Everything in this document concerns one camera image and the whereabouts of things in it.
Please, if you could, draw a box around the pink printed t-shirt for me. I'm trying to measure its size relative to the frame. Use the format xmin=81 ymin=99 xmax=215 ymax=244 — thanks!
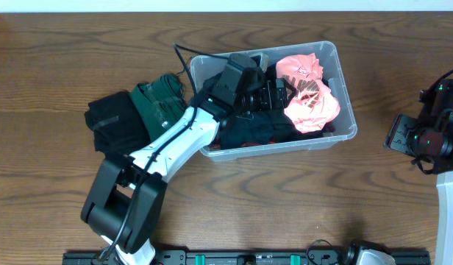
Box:
xmin=276 ymin=53 xmax=340 ymax=133

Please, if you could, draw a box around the dark navy garment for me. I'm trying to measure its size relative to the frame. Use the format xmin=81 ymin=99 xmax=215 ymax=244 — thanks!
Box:
xmin=215 ymin=110 xmax=298 ymax=149

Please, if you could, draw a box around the red plaid flannel shirt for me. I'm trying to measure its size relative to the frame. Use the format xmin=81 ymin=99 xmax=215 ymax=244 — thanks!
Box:
xmin=207 ymin=123 xmax=336 ymax=151

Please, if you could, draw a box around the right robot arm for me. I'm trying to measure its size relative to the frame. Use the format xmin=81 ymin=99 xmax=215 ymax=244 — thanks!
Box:
xmin=384 ymin=69 xmax=453 ymax=264

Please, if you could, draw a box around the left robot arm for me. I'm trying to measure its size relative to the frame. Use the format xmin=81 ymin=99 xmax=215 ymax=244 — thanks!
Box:
xmin=81 ymin=53 xmax=297 ymax=264

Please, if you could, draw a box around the clear plastic storage bin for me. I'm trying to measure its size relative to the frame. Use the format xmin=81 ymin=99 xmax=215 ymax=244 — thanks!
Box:
xmin=200 ymin=41 xmax=357 ymax=162

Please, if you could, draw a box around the green folded garment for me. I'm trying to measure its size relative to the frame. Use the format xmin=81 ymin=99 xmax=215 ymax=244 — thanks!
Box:
xmin=129 ymin=74 xmax=187 ymax=141

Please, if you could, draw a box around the black taped folded garment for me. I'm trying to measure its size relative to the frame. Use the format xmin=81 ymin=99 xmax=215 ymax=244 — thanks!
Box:
xmin=84 ymin=91 xmax=151 ymax=155

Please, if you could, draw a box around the black mounting rail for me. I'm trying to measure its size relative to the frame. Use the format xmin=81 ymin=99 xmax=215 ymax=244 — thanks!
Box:
xmin=62 ymin=239 xmax=432 ymax=265

